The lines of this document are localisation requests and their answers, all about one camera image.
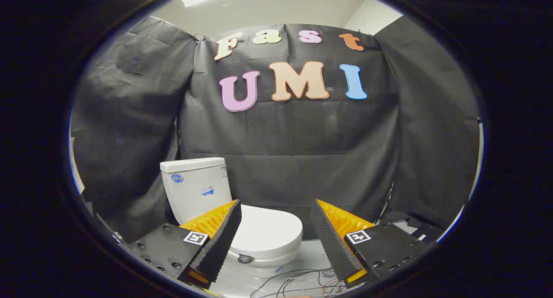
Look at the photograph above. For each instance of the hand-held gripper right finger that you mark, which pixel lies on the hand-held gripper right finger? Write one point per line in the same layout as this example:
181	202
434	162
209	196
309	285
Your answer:
330	242

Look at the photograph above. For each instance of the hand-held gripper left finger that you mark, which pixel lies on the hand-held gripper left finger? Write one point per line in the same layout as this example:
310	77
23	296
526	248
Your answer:
224	237

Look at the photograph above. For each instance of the white toilet lid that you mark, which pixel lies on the white toilet lid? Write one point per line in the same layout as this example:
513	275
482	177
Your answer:
268	231

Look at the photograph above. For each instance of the white toilet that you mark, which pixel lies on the white toilet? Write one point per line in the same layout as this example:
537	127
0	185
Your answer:
194	201

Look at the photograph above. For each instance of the black backdrop cloth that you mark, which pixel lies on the black backdrop cloth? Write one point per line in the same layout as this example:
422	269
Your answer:
302	134

